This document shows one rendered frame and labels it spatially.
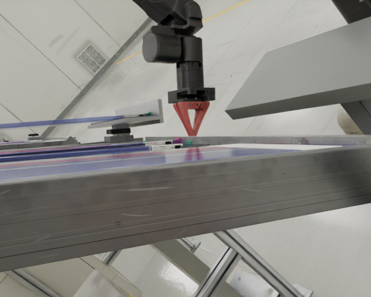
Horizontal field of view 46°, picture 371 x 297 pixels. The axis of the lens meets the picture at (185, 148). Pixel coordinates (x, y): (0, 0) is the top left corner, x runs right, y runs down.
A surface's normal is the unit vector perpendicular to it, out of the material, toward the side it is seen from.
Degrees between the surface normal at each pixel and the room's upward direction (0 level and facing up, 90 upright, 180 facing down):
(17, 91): 90
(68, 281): 90
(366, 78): 0
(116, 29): 90
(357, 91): 90
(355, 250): 0
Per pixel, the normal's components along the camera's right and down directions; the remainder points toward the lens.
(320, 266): -0.67, -0.65
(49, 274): 0.46, 0.02
